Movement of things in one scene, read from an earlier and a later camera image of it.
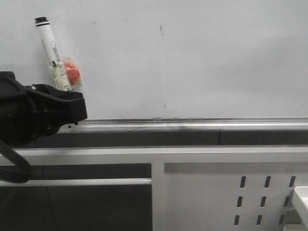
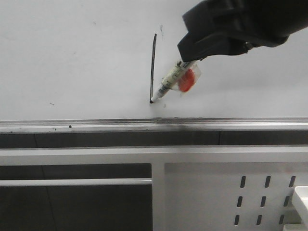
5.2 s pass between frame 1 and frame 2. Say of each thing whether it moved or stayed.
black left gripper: moved
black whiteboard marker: moved
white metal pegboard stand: stayed
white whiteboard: stayed
